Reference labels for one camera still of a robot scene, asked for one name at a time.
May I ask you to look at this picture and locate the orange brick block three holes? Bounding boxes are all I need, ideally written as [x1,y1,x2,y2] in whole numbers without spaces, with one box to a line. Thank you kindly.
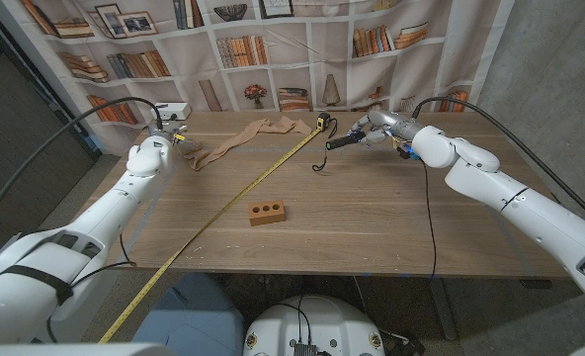
[248,199,288,227]

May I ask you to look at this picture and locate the blue stool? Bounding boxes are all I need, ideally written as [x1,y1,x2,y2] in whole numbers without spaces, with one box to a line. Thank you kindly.
[131,271,247,356]

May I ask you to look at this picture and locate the yellow measuring tape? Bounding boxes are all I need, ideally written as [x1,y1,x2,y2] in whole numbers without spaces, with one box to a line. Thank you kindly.
[98,112,334,345]

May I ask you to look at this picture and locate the black flashlight with lanyard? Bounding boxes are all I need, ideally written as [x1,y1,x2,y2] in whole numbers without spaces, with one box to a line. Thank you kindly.
[311,130,368,173]

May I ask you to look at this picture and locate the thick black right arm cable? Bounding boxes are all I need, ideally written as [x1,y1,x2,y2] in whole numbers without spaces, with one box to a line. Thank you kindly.
[410,96,585,231]

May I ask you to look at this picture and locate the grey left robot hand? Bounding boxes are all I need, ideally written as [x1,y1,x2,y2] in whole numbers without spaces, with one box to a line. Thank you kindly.
[146,123,203,156]

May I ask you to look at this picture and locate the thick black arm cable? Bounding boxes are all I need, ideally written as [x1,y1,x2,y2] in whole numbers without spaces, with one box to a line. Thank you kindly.
[0,96,164,238]
[410,96,585,231]

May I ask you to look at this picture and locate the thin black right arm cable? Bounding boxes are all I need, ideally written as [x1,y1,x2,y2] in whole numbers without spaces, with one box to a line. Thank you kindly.
[419,160,439,279]

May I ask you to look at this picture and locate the beige stocking cloth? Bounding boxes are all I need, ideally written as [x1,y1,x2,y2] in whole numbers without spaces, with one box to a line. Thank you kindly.
[183,116,313,172]

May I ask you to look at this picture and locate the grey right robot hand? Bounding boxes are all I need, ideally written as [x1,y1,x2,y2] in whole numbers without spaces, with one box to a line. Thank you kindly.
[349,109,425,147]

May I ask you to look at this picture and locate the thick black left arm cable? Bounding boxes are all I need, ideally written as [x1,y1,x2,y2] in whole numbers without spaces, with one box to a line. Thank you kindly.
[0,96,164,238]

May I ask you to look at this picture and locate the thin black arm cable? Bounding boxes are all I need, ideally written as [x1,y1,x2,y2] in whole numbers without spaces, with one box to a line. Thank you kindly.
[69,231,138,289]
[419,160,439,279]

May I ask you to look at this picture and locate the printed bookshelf backdrop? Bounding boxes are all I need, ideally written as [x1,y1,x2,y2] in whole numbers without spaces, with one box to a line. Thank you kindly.
[0,0,516,157]

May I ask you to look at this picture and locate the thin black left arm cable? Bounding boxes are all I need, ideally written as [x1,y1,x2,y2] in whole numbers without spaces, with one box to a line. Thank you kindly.
[69,231,138,289]

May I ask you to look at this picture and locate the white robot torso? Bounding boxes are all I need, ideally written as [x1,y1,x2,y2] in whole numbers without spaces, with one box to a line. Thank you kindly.
[241,295,386,356]

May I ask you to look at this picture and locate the grey table leg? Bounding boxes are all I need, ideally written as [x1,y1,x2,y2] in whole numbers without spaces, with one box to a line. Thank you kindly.
[423,276,460,341]

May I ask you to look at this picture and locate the white power box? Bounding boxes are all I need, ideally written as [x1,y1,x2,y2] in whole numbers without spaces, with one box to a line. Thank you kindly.
[152,101,193,122]

